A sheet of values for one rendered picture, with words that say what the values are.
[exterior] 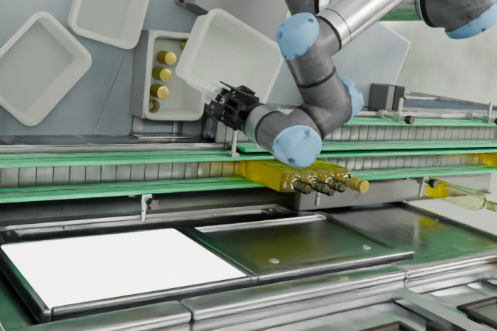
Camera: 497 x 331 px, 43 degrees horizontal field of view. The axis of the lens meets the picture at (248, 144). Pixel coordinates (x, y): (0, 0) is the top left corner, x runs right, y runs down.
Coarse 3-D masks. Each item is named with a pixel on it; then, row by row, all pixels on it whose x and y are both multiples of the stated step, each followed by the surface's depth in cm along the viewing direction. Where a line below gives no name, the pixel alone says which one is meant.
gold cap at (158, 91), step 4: (152, 84) 166; (156, 84) 165; (152, 88) 165; (156, 88) 163; (160, 88) 163; (164, 88) 164; (152, 92) 165; (156, 92) 163; (160, 92) 163; (164, 92) 164; (168, 92) 164; (152, 96) 167; (156, 96) 164; (160, 96) 163; (164, 96) 164
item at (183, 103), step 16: (160, 32) 157; (160, 48) 166; (176, 48) 168; (160, 64) 166; (176, 64) 169; (176, 80) 170; (144, 96) 158; (176, 96) 171; (192, 96) 170; (144, 112) 159; (160, 112) 165; (176, 112) 168; (192, 112) 170
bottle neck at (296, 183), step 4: (292, 180) 158; (296, 180) 157; (300, 180) 156; (292, 184) 157; (296, 184) 156; (300, 184) 155; (304, 184) 154; (308, 184) 154; (292, 188) 158; (296, 188) 156; (300, 188) 155; (304, 188) 154; (308, 188) 156; (300, 192) 156; (304, 192) 154; (308, 192) 155
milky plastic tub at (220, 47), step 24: (216, 24) 141; (240, 24) 137; (192, 48) 132; (216, 48) 142; (240, 48) 146; (264, 48) 146; (192, 72) 140; (216, 72) 144; (240, 72) 147; (264, 72) 146; (216, 96) 136; (264, 96) 144
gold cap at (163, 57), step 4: (160, 52) 164; (164, 52) 163; (168, 52) 162; (172, 52) 163; (160, 56) 164; (164, 56) 162; (168, 56) 162; (172, 56) 163; (160, 60) 164; (164, 60) 162; (168, 60) 163; (172, 60) 163; (168, 64) 163
